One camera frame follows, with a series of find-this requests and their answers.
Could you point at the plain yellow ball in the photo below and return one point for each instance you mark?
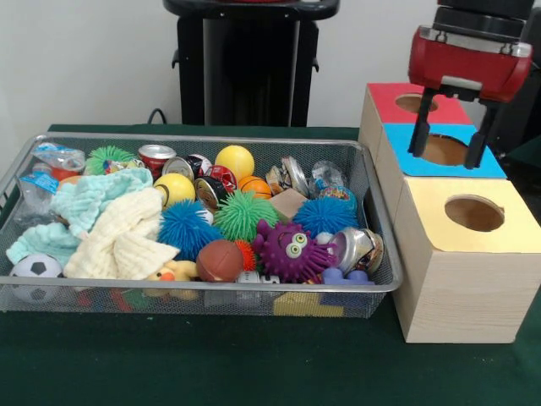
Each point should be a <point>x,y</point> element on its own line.
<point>234,160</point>

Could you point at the black and white soccer ball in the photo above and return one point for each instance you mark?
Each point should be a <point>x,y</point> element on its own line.
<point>36,266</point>

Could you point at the crushed red soda can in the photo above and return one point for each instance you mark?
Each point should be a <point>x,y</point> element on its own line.
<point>156,153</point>

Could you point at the yellow smiley ball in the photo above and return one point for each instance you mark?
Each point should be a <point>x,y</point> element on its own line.
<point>177,186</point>

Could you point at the brown toy football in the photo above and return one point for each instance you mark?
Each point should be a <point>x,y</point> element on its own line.
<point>220,260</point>

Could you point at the blue spiky rubber ball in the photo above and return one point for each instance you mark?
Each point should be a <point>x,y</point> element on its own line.
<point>325,215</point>
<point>188,228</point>

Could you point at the dark green side-table cloth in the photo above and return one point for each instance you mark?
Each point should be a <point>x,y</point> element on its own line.
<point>528,160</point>

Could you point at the cream waffle cloth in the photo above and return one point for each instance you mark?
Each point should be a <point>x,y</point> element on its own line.
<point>122,237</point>

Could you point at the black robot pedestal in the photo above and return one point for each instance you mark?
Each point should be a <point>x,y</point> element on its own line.
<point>245,76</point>

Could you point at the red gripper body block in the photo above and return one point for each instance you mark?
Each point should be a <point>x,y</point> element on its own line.
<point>465,69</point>

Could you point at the black stand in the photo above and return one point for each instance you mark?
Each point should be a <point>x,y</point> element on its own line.
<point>524,118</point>

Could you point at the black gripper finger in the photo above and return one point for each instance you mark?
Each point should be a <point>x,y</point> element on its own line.
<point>422,127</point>
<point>479,139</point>

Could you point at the shallow mesh bin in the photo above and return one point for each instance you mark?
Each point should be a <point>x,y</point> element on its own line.
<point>211,302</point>

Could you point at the dark green table cloth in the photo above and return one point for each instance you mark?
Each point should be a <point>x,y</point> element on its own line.
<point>253,363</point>

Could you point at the purple spiky monster toy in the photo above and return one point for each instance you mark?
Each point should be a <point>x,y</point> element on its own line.
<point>283,254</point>

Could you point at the green spiky rubber ball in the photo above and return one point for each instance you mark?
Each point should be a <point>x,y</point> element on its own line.
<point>243,215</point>

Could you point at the mint green cloth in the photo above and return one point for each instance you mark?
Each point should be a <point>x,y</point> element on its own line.
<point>93,192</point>

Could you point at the wooden box with three holes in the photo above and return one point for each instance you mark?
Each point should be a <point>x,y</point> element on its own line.
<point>465,296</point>

